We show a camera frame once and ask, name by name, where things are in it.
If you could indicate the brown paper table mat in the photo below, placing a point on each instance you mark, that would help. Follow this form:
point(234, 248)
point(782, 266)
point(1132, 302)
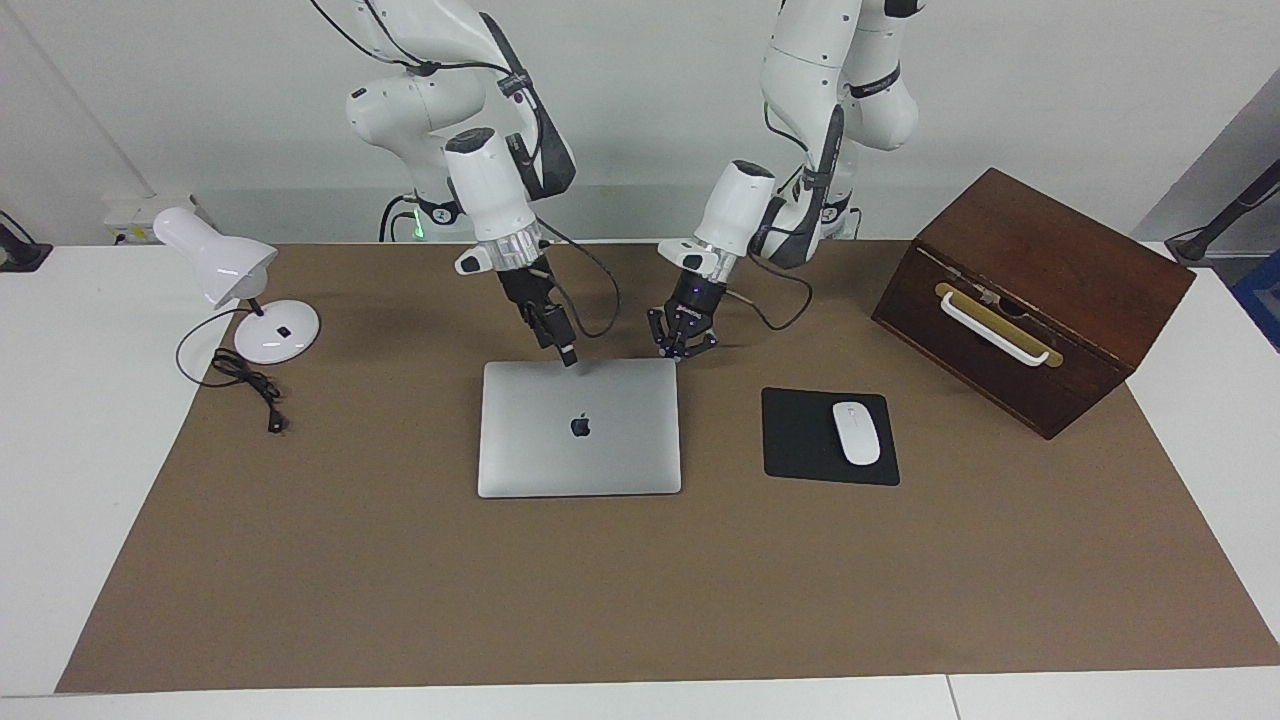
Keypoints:
point(640, 600)

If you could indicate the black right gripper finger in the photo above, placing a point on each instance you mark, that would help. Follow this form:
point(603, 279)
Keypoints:
point(568, 352)
point(545, 325)

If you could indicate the white desk lamp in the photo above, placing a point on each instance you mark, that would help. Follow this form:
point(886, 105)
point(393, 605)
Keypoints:
point(215, 255)

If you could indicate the silver laptop computer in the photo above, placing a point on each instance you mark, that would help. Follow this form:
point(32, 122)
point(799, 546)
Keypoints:
point(620, 450)

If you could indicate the white computer mouse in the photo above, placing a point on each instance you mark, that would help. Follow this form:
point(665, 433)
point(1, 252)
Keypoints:
point(857, 435)

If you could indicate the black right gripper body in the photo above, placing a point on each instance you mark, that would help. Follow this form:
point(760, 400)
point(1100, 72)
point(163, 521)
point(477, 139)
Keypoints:
point(525, 288)

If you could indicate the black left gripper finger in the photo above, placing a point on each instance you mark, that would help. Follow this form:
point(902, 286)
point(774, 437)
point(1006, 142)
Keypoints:
point(662, 335)
point(703, 340)

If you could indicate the black stand with pole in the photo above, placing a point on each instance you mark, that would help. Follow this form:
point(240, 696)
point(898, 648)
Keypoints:
point(1225, 215)

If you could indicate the dark brown wooden box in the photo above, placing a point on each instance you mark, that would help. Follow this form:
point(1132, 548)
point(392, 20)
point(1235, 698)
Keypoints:
point(1100, 270)

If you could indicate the blue box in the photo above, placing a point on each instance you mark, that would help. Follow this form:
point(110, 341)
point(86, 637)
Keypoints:
point(1262, 300)

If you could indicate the black clamp base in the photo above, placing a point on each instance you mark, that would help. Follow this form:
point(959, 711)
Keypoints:
point(20, 250)

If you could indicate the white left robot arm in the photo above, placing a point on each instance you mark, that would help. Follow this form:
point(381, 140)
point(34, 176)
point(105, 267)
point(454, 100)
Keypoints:
point(740, 205)

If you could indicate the white power strip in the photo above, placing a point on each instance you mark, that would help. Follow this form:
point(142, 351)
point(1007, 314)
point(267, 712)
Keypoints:
point(130, 215)

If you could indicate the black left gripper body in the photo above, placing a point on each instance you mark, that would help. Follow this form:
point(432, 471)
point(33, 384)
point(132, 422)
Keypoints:
point(695, 295)

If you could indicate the black mouse pad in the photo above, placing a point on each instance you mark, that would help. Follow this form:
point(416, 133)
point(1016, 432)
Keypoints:
point(800, 440)

